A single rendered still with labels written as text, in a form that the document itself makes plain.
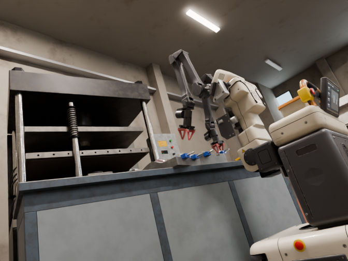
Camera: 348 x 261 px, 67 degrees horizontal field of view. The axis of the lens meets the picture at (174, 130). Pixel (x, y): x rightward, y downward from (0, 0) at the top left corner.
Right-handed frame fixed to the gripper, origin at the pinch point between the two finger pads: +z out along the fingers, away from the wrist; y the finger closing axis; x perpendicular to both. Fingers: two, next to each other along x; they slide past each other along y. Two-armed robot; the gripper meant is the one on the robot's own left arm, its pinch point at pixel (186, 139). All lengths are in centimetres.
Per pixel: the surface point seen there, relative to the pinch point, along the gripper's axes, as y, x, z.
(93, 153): 16, -94, 18
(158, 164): 18.4, -5.9, 18.8
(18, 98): 73, -123, -22
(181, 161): 13.0, 9.3, 15.1
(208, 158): -20.4, 5.8, 12.6
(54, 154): 46, -102, 21
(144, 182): 34.3, 0.9, 28.2
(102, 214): 61, 1, 44
